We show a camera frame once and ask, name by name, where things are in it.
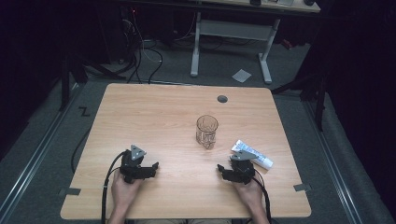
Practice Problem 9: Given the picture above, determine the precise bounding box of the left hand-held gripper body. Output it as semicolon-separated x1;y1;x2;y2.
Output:
119;144;154;185

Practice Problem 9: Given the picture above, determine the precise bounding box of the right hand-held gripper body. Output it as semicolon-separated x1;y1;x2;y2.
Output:
222;149;258;186

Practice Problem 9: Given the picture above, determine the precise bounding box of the white toothpaste tube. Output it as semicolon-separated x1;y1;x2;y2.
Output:
231;139;275;172

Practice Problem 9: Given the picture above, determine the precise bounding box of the clear glass cup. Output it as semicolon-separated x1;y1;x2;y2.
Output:
195;114;219;150

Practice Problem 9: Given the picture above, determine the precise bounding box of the person's right hand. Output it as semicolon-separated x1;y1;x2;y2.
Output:
232;176;266;214

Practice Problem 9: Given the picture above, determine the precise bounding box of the person's left hand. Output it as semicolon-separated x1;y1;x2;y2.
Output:
110;169;145;213

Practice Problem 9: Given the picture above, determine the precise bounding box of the grey tape strip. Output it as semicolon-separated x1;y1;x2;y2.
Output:
292;183;313;192
58;187;82;197

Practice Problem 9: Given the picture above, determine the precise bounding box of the grey paper sheet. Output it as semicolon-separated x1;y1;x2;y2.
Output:
231;68;253;84

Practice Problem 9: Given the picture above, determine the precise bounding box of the black metal stand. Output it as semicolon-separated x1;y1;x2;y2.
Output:
58;52;127;112
271;69;329;133

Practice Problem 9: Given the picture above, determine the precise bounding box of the white-framed wooden desk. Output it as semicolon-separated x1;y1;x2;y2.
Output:
174;0;321;86

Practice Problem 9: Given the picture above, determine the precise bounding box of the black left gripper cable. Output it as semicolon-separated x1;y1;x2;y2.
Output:
100;150;128;224

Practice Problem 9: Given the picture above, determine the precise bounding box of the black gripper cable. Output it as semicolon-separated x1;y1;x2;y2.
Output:
100;150;128;224
252;175;273;224

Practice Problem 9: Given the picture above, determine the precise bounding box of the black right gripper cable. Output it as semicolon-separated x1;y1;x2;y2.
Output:
252;175;273;224

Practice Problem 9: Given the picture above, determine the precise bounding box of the metal floor rail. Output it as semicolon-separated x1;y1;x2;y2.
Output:
303;99;366;224
0;82;82;223

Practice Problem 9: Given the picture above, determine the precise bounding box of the bundle of black floor cables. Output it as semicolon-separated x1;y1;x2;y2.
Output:
120;7;164;85

